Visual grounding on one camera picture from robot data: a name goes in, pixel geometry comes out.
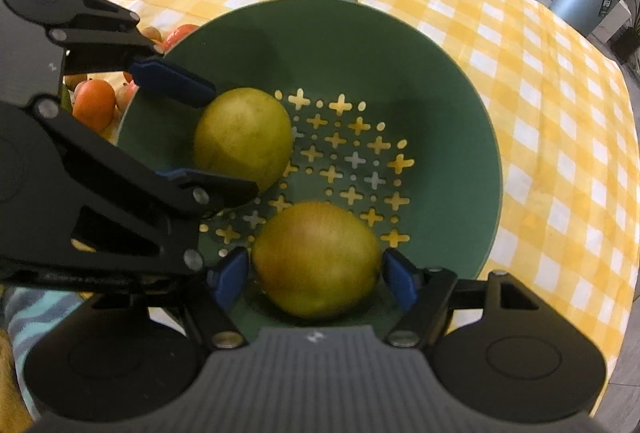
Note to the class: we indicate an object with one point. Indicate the small red fruit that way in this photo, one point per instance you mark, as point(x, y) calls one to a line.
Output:
point(124, 95)

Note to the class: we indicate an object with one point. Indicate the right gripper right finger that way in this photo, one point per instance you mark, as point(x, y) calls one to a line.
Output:
point(423, 294)

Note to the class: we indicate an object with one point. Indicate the yellow checkered tablecloth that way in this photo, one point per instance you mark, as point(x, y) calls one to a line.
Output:
point(570, 162)

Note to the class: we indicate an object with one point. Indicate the potted plant by bin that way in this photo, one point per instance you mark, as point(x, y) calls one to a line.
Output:
point(625, 43)

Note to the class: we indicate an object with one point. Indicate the large yellow-green pear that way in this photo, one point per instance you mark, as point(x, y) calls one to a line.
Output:
point(315, 260)

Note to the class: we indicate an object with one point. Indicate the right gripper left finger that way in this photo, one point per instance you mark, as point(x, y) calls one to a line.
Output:
point(209, 301)

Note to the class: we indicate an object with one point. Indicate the green colander bowl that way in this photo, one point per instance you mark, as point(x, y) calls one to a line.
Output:
point(385, 125)

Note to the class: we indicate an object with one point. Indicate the orange tangerine back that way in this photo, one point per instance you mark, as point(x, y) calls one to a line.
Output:
point(177, 35)

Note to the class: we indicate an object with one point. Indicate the orange tangerine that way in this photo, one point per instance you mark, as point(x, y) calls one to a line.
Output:
point(94, 104)
point(177, 35)

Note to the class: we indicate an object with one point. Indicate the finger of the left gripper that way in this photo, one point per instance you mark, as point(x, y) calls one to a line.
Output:
point(173, 81)
point(213, 193)

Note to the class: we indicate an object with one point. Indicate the brown longan fruit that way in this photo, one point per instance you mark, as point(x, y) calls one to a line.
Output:
point(152, 33)

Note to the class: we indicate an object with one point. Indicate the round green pear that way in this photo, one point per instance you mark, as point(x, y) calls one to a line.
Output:
point(245, 134)

